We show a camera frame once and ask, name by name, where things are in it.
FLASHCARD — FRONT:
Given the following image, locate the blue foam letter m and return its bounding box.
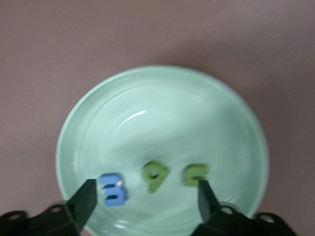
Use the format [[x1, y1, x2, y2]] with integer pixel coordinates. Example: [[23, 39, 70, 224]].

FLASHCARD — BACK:
[[97, 173, 128, 207]]

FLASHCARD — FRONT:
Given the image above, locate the brown table mat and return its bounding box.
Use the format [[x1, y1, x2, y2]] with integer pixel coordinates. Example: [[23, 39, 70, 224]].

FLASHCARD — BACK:
[[0, 0, 315, 236]]

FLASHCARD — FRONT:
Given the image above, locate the green plate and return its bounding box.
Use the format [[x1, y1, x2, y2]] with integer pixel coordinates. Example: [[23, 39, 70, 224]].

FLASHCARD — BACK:
[[55, 64, 269, 236]]

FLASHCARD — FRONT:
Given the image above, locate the green foam u-shaped letter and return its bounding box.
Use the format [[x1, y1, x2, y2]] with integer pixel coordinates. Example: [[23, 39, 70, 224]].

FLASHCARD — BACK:
[[181, 163, 210, 187]]

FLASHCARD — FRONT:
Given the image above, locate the green foam letter q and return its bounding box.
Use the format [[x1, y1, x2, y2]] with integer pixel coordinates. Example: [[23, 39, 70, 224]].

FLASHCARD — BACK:
[[141, 161, 170, 195]]

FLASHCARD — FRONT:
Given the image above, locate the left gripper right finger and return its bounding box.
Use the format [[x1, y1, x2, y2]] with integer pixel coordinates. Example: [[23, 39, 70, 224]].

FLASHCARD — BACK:
[[191, 180, 295, 236]]

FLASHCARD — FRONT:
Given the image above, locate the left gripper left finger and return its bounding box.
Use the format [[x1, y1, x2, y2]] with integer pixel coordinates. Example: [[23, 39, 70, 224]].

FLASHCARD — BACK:
[[0, 178, 99, 236]]

